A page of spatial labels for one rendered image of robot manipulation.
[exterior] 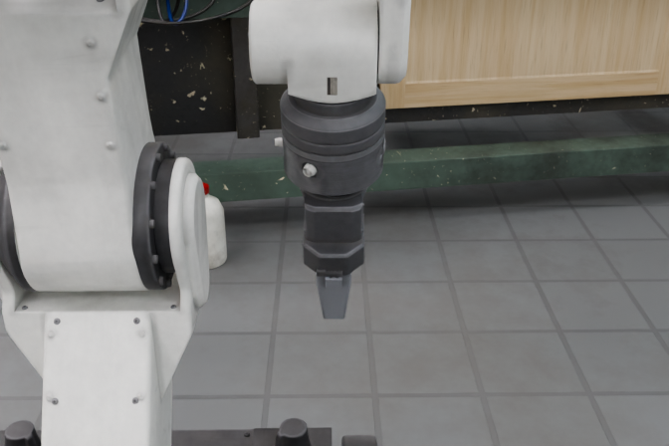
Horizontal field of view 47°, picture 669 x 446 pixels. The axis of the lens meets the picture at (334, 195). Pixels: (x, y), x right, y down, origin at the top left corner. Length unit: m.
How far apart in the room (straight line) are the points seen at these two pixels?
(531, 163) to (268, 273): 0.76
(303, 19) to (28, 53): 0.21
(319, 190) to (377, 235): 1.36
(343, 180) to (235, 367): 0.95
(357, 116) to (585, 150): 1.59
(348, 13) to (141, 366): 0.39
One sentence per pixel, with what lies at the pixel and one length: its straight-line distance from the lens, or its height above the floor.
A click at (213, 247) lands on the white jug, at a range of 1.84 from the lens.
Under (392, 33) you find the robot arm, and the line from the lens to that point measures 0.57.
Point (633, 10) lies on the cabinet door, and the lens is 2.36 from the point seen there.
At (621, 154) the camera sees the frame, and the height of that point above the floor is 0.16.
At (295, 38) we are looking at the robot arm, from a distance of 0.58.
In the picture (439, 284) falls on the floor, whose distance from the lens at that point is 1.81.
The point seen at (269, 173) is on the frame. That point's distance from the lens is 1.94.
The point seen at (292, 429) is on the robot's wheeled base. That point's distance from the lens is 1.03.
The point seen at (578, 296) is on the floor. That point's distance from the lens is 1.83.
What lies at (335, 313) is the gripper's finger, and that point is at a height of 0.54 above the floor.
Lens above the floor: 0.94
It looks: 25 degrees down
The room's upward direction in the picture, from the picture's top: straight up
